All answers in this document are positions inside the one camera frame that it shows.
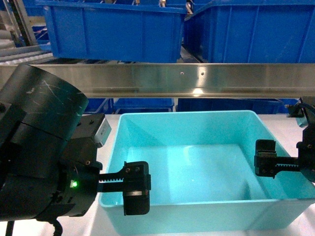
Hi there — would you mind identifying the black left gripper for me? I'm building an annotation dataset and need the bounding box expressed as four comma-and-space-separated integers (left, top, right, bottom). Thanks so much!
37, 114, 151, 220

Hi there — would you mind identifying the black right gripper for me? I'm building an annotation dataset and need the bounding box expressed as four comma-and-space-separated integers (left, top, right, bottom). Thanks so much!
254, 96, 315, 182

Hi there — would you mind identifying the light teal plastic bin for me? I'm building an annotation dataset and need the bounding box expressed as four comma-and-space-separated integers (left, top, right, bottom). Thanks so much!
99, 111, 315, 235

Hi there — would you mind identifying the blue bin under rail left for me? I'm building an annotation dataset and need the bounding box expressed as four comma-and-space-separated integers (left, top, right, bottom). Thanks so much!
84, 98, 114, 114

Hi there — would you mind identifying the large blue bin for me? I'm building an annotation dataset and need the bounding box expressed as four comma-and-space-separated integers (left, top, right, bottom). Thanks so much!
184, 0, 315, 63
37, 0, 186, 63

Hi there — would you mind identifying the blue bin under rail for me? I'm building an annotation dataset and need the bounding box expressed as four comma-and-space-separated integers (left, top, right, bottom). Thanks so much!
84, 98, 114, 114
176, 98, 283, 115
113, 98, 174, 115

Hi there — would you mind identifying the blue bin under rail centre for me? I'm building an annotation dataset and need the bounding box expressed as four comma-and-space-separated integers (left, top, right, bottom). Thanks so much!
113, 98, 174, 115

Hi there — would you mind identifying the large blue bin right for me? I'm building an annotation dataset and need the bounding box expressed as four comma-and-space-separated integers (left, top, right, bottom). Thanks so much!
184, 0, 315, 63

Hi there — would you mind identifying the blue bin under rail right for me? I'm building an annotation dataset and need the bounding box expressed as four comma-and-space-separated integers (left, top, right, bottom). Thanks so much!
176, 98, 283, 115

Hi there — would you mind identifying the stainless steel shelf rail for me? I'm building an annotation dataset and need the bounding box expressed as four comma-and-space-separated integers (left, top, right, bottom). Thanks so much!
0, 62, 315, 99

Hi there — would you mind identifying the large blue bin centre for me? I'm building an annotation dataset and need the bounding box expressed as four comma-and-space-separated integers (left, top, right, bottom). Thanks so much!
37, 0, 186, 63

